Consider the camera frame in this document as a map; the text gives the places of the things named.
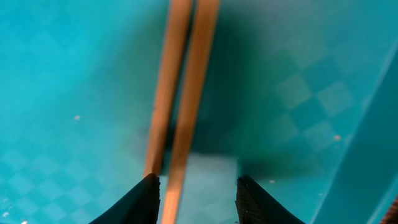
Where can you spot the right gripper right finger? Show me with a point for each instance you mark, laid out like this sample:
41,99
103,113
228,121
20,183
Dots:
256,206

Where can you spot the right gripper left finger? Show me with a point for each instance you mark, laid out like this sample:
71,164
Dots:
139,206

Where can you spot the wooden chopstick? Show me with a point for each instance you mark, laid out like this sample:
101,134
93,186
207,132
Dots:
203,29
173,48

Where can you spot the teal serving tray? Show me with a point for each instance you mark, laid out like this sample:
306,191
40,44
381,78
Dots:
287,86

